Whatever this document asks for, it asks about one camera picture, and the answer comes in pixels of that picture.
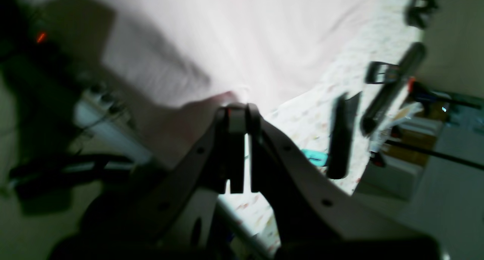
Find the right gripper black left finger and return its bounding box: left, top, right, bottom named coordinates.
left=50, top=104, right=248, bottom=260

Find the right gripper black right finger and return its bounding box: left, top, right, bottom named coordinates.
left=247, top=104, right=442, bottom=260

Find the pink T-shirt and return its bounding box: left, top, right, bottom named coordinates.
left=42, top=0, right=390, bottom=170

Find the light blue highlighter marker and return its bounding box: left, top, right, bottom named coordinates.
left=301, top=149, right=328, bottom=168

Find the terrazzo patterned tablecloth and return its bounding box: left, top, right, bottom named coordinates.
left=219, top=0, right=420, bottom=256

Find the red black clamp bottom right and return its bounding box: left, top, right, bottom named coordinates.
left=408, top=76, right=452, bottom=104

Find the long black bar in wrap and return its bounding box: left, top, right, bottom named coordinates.
left=360, top=42, right=427, bottom=137

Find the black game controller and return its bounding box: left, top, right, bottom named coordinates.
left=404, top=0, right=439, bottom=30

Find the black cordless phone handset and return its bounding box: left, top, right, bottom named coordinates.
left=365, top=61, right=400, bottom=85

